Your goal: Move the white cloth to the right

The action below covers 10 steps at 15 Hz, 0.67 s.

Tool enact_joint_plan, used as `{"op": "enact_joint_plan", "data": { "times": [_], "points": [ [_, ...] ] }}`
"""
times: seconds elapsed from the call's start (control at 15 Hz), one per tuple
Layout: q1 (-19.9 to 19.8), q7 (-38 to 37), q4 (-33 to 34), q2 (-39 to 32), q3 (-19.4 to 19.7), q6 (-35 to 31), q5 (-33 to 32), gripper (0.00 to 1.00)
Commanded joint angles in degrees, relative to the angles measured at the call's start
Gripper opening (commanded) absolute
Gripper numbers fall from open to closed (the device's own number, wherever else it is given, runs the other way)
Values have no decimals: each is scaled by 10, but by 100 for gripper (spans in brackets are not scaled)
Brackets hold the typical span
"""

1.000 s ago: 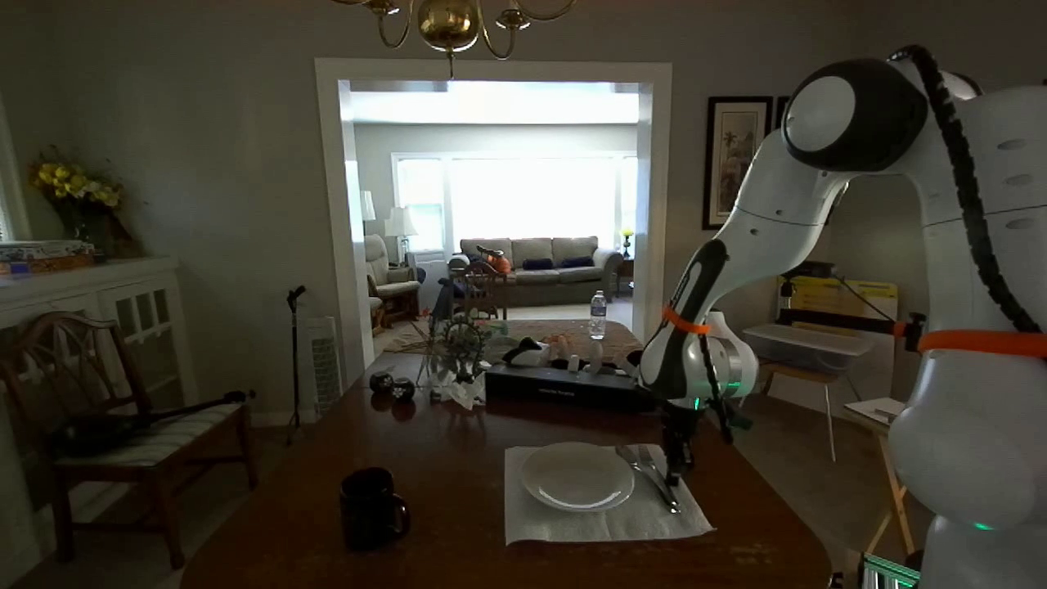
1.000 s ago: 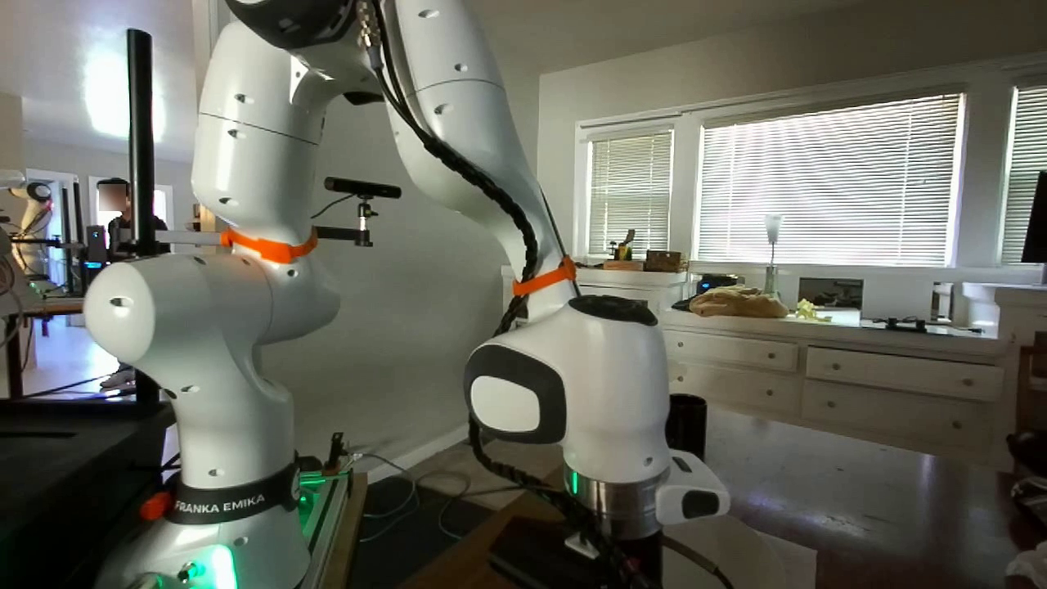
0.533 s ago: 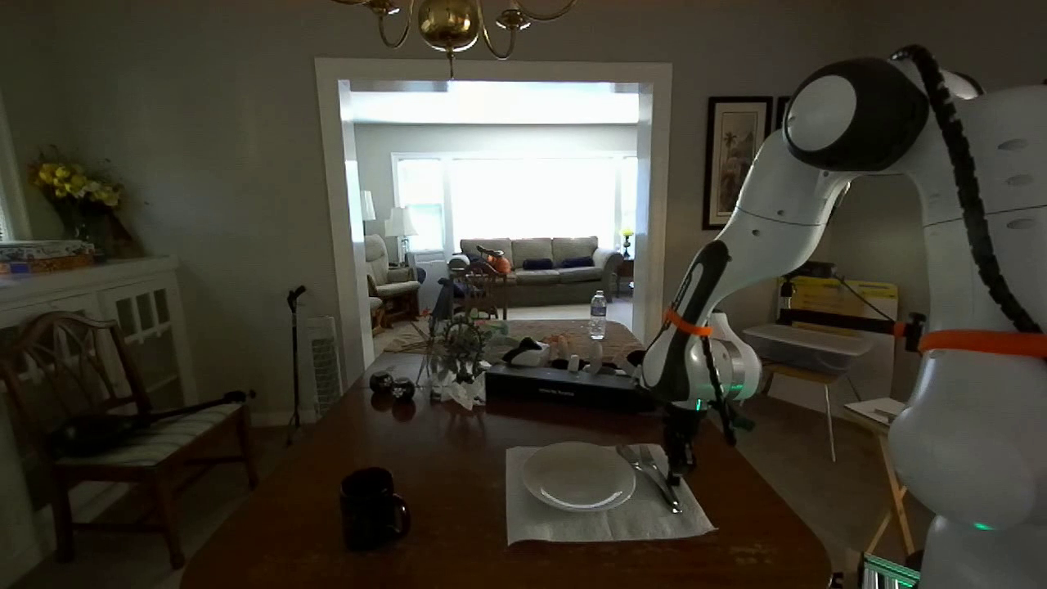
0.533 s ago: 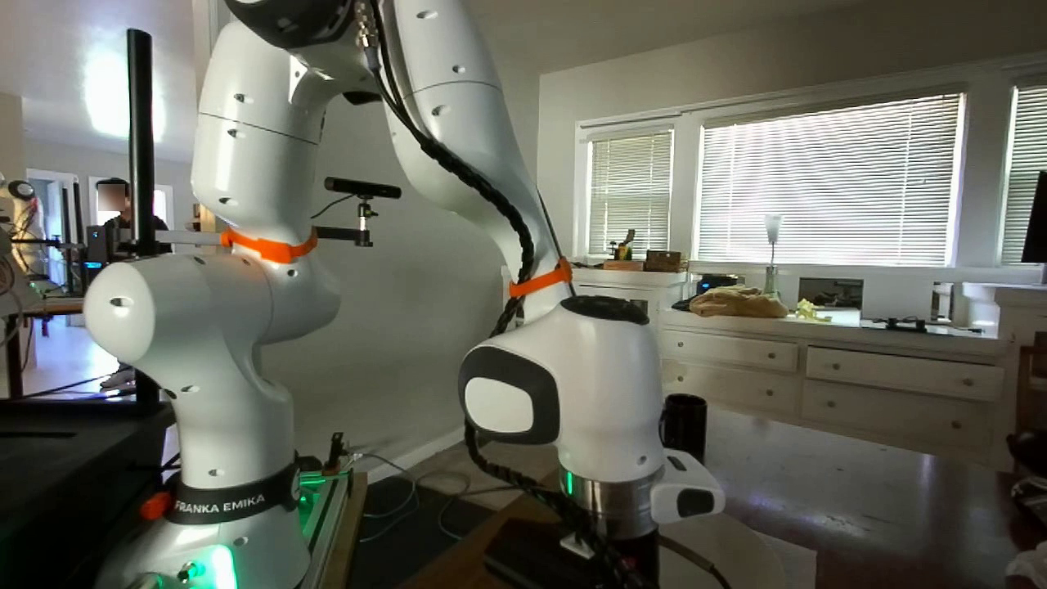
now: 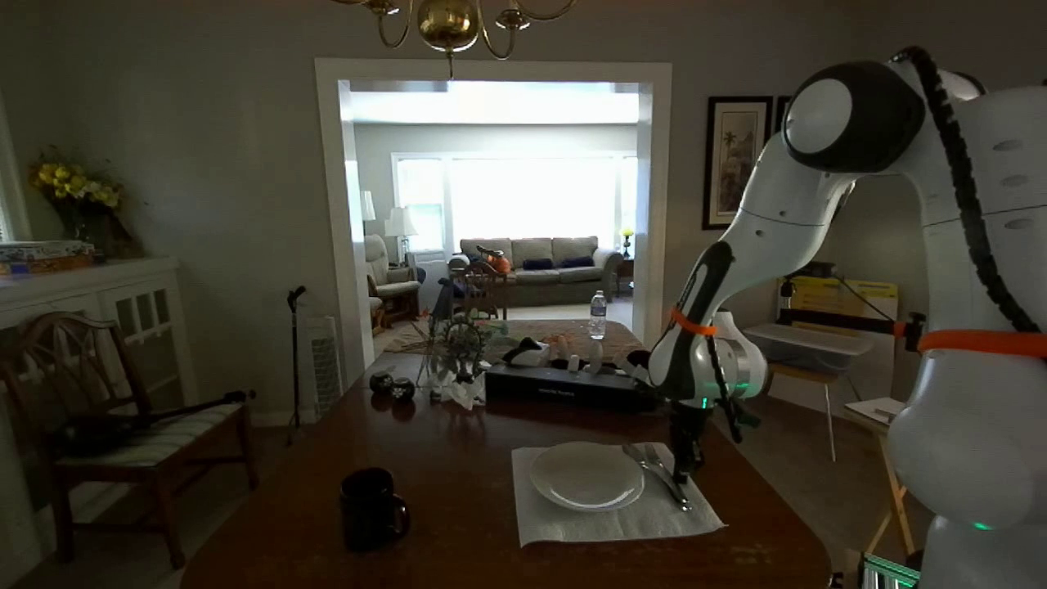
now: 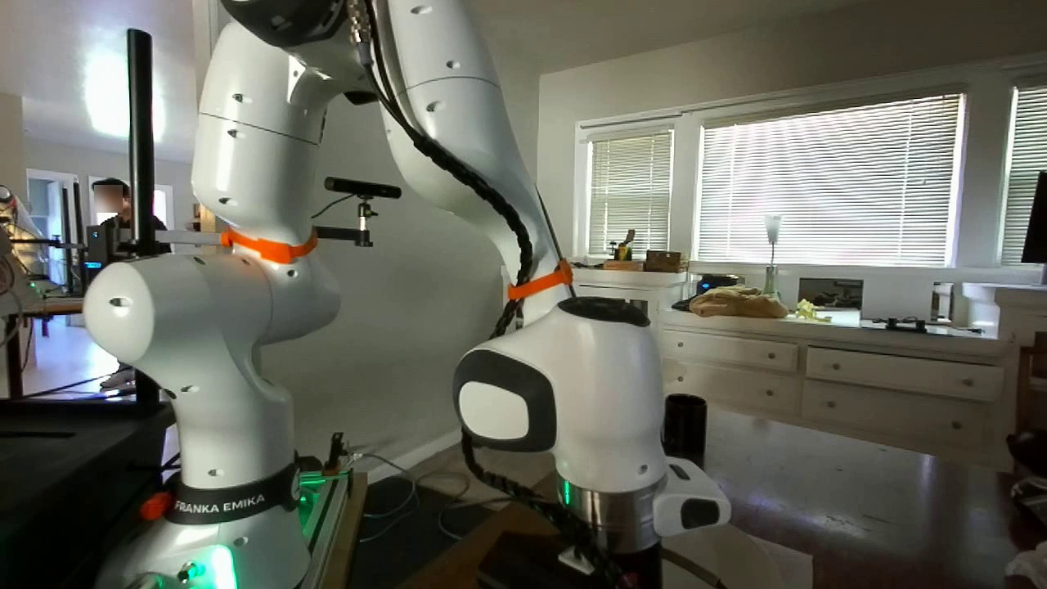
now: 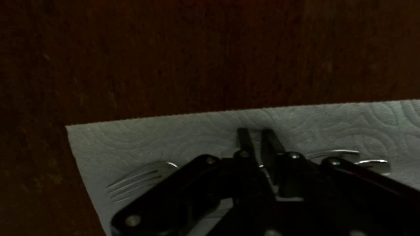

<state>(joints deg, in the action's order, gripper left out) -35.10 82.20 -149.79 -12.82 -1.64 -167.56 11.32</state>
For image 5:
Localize black flat case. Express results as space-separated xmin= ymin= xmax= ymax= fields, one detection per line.
xmin=482 ymin=361 xmax=664 ymax=417

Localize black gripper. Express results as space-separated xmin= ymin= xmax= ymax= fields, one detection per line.
xmin=664 ymin=395 xmax=714 ymax=487

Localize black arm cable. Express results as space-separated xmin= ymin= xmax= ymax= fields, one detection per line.
xmin=897 ymin=43 xmax=1041 ymax=336

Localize yellow box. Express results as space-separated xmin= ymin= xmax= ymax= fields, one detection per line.
xmin=780 ymin=271 xmax=903 ymax=331

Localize thin black pole stand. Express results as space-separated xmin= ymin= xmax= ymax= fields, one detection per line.
xmin=286 ymin=286 xmax=311 ymax=446

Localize white cloth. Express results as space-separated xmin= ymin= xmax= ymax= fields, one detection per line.
xmin=506 ymin=438 xmax=728 ymax=550

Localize wooden chair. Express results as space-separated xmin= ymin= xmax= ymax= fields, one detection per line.
xmin=0 ymin=312 xmax=262 ymax=573

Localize bright living room window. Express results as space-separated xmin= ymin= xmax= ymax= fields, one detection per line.
xmin=392 ymin=150 xmax=641 ymax=256

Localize yellow flower bouquet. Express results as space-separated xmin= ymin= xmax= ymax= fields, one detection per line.
xmin=29 ymin=150 xmax=134 ymax=263

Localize light armchair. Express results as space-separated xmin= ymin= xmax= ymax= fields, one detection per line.
xmin=362 ymin=231 xmax=426 ymax=331

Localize wooden easel stand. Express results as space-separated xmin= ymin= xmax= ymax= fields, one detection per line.
xmin=844 ymin=393 xmax=920 ymax=559

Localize white plate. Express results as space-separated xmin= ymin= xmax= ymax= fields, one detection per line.
xmin=527 ymin=438 xmax=647 ymax=514

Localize black mug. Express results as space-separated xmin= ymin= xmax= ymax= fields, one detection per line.
xmin=337 ymin=465 xmax=416 ymax=556

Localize white glass-door cabinet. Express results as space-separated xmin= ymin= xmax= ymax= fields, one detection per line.
xmin=0 ymin=256 xmax=203 ymax=589

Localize grey sofa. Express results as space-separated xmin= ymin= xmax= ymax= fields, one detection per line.
xmin=455 ymin=231 xmax=629 ymax=307

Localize small dark round objects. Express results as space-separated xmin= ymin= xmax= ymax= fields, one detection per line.
xmin=367 ymin=371 xmax=419 ymax=410

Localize clear water bottle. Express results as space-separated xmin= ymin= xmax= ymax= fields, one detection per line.
xmin=587 ymin=287 xmax=612 ymax=346

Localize black long-handled item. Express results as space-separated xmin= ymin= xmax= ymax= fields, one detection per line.
xmin=46 ymin=385 xmax=254 ymax=463

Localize large framed picture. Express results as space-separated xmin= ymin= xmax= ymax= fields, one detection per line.
xmin=701 ymin=95 xmax=774 ymax=231

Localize flat tray with items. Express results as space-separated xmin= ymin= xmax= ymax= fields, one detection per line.
xmin=0 ymin=239 xmax=102 ymax=276

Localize white side table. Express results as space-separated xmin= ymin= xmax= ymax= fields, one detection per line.
xmin=746 ymin=320 xmax=878 ymax=469

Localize brass chandelier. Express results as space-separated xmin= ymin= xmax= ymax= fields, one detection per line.
xmin=329 ymin=0 xmax=577 ymax=61

